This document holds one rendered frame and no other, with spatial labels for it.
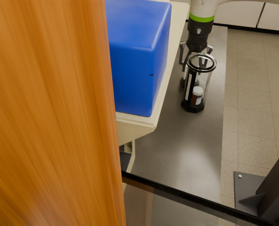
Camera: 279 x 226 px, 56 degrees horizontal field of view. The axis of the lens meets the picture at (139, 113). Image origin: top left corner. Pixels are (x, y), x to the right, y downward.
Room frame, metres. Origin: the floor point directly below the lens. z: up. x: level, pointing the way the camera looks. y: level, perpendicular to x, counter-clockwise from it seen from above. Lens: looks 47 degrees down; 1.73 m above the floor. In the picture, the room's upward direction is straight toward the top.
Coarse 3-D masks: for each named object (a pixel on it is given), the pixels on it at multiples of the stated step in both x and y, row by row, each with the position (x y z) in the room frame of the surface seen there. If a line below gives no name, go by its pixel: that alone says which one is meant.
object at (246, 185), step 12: (276, 168) 0.82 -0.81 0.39; (240, 180) 0.94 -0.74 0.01; (252, 180) 0.94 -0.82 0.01; (264, 180) 0.84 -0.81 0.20; (276, 180) 0.75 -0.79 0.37; (240, 192) 0.85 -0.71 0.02; (252, 192) 0.85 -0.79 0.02; (264, 192) 0.76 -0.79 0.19; (276, 192) 0.69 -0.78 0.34; (240, 204) 0.76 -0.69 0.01; (252, 204) 0.76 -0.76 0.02; (264, 204) 0.70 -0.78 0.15; (276, 204) 0.65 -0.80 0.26; (264, 216) 0.66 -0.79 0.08; (276, 216) 0.64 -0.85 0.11
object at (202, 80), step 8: (192, 56) 0.82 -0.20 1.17; (200, 56) 0.83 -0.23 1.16; (208, 56) 0.82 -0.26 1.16; (192, 64) 0.77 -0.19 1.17; (200, 64) 0.83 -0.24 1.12; (208, 64) 0.81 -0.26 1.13; (216, 64) 0.77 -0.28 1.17; (200, 72) 0.74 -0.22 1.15; (208, 72) 0.74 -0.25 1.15; (200, 80) 0.75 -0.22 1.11; (208, 80) 0.76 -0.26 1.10; (200, 88) 0.75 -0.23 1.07; (192, 96) 0.75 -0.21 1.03; (200, 96) 0.75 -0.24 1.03; (192, 104) 0.75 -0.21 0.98; (200, 104) 0.75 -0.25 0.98
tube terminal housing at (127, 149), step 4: (124, 144) 0.50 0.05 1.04; (128, 144) 0.53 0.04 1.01; (132, 144) 0.50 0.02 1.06; (124, 148) 0.50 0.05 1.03; (128, 148) 0.51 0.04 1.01; (132, 148) 0.50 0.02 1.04; (128, 152) 0.49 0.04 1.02; (132, 152) 0.49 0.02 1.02; (132, 156) 0.49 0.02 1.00; (132, 160) 0.49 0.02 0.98; (132, 164) 0.49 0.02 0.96; (128, 168) 0.44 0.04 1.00; (128, 172) 0.44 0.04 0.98
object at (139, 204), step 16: (128, 176) 0.19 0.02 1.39; (128, 192) 0.19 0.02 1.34; (144, 192) 0.18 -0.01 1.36; (160, 192) 0.17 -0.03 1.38; (176, 192) 0.17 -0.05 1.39; (128, 208) 0.19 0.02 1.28; (144, 208) 0.18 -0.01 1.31; (160, 208) 0.17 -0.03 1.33; (176, 208) 0.16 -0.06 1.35; (192, 208) 0.15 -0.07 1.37; (208, 208) 0.15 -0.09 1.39; (224, 208) 0.15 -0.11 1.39; (128, 224) 0.19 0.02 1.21; (144, 224) 0.18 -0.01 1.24; (160, 224) 0.17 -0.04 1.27; (176, 224) 0.16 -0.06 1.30; (192, 224) 0.15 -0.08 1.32; (208, 224) 0.14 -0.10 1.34; (224, 224) 0.14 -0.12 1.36; (240, 224) 0.13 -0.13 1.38; (256, 224) 0.12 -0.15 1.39
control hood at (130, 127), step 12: (180, 12) 0.46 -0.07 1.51; (180, 24) 0.41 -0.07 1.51; (180, 36) 0.38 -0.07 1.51; (168, 48) 0.34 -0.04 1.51; (168, 60) 0.31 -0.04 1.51; (168, 72) 0.28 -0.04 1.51; (156, 108) 0.21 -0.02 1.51; (120, 120) 0.20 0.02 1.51; (132, 120) 0.19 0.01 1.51; (144, 120) 0.19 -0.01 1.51; (156, 120) 0.20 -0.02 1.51; (120, 132) 0.20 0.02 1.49; (132, 132) 0.19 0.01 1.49; (144, 132) 0.19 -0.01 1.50; (120, 144) 0.20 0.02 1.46
